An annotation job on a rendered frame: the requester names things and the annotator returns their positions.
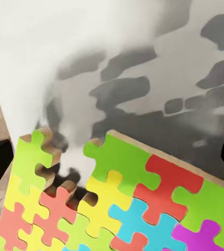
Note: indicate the desk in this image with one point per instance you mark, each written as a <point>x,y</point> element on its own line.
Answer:
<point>150,69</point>

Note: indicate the jigsaw puzzle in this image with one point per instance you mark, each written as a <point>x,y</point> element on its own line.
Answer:
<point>139,199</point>

